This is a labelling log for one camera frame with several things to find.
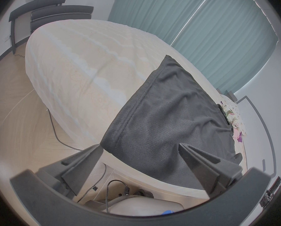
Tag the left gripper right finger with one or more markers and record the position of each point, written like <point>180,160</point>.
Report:
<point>206,171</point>

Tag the grey bedside table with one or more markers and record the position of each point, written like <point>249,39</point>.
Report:
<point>228,95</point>

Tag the white printed pillow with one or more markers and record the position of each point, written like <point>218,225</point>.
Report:
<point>241,121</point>

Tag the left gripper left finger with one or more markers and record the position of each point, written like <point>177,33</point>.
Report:
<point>81,171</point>

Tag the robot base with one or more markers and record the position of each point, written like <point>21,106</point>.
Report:
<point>142,206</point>

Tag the black T-shirt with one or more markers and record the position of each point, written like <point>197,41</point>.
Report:
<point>168,126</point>

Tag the white printed garment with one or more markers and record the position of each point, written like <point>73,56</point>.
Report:
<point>231,115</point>

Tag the pink garment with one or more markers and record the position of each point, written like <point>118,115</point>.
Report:
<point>236,133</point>

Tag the blue-green curtain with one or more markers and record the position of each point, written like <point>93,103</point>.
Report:
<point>229,36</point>
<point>159,8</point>

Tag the bed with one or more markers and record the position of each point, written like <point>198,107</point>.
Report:
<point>84,67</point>

